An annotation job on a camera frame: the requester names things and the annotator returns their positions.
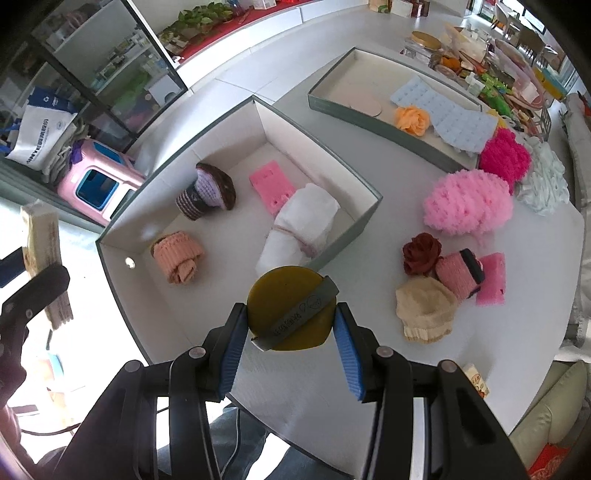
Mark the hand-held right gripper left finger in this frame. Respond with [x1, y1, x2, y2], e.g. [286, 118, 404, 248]
[51, 302, 250, 480]

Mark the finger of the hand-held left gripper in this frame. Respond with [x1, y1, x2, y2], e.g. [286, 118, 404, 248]
[0, 248, 25, 289]
[0, 263, 71, 326]

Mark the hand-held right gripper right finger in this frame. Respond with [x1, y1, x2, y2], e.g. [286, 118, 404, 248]
[335, 302, 529, 480]

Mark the yellow cartoon tissue pack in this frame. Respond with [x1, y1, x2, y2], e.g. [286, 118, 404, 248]
[462, 362, 491, 400]
[20, 199, 75, 331]

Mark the mustard round pad grey strap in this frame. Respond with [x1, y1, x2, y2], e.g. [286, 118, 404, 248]
[246, 265, 341, 354]

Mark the beige knitted hat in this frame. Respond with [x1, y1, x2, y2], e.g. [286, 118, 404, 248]
[396, 275, 459, 343]

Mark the salmon knitted roll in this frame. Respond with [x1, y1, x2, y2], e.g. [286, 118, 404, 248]
[151, 229, 206, 286]

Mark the dark red fabric rose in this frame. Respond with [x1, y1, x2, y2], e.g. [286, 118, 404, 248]
[402, 232, 444, 278]

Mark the white cloth bundle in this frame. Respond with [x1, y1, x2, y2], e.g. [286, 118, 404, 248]
[255, 183, 341, 278]

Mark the pink sponge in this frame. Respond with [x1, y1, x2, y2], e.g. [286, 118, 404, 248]
[475, 252, 507, 308]
[249, 160, 299, 217]

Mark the brown purple crocheted mushroom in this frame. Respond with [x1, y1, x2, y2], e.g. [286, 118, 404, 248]
[175, 161, 238, 221]

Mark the deep grey-green storage box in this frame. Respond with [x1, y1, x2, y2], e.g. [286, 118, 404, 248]
[95, 95, 384, 366]

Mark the person's left forearm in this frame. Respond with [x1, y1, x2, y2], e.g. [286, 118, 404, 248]
[0, 401, 31, 476]

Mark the pink plastic stool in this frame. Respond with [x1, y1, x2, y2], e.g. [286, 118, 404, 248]
[56, 138, 148, 228]

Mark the pink knitted roll black band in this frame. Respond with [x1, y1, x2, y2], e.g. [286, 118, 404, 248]
[435, 248, 487, 304]

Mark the white printed tote bag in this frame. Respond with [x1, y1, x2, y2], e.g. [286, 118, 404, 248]
[4, 104, 80, 175]

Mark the light pink fluffy mesh ball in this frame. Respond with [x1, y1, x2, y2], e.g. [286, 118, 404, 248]
[422, 168, 515, 237]

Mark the cream leather sofa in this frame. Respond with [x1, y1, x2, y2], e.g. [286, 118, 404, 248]
[508, 360, 591, 480]

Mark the red printed bag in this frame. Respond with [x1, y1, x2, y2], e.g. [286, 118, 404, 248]
[527, 442, 574, 480]

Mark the black framed glass cabinet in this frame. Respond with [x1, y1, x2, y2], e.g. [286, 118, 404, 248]
[0, 0, 188, 155]

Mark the orange fabric rose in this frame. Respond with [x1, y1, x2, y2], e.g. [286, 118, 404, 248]
[394, 105, 433, 138]

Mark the magenta fluffy mesh ball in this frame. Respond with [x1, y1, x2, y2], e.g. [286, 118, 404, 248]
[479, 128, 533, 195]

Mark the round beige pad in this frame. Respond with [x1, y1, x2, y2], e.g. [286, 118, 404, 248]
[337, 88, 384, 119]

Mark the light blue silicone mat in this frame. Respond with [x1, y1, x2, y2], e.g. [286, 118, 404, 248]
[389, 76, 498, 153]

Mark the white mint fluffy mesh ball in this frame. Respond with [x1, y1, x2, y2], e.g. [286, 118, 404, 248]
[515, 137, 571, 216]

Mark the shallow grey-green box lid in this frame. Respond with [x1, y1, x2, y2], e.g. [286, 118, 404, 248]
[308, 46, 491, 175]

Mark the white lace sofa cover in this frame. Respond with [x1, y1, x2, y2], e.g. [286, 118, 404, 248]
[556, 92, 591, 363]

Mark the potted green plant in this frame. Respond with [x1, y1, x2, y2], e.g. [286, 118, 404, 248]
[158, 2, 235, 49]

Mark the red topped low counter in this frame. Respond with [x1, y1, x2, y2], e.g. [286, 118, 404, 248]
[173, 0, 370, 70]

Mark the glass jar gold lid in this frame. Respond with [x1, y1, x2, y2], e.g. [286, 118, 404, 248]
[406, 30, 455, 68]

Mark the pile of assorted small items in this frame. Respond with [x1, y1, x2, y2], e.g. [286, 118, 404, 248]
[434, 18, 570, 137]

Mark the beige dining chair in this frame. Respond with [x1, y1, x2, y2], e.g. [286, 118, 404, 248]
[516, 27, 549, 59]

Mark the black cable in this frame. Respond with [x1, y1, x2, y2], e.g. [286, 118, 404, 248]
[222, 408, 243, 480]

